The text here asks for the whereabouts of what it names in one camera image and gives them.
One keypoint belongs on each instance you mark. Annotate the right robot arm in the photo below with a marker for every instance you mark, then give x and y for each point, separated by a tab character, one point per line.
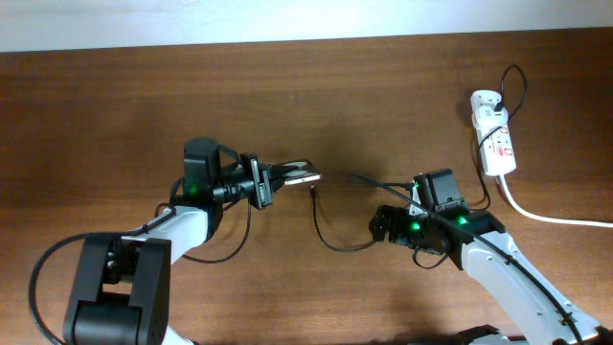
487	253

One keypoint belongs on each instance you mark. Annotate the white USB wall charger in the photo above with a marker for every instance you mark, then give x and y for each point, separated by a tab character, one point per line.
484	116

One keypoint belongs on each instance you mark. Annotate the black Galaxy flip phone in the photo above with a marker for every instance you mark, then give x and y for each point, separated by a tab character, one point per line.
304	172

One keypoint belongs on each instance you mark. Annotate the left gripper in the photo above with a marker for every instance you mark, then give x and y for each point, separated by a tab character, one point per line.
264	183

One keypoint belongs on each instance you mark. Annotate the white power strip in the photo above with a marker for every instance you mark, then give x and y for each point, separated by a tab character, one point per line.
496	152

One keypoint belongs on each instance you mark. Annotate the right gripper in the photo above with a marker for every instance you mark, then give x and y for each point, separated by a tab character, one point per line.
398	232

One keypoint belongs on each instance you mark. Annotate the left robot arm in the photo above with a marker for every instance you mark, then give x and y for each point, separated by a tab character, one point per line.
121	291

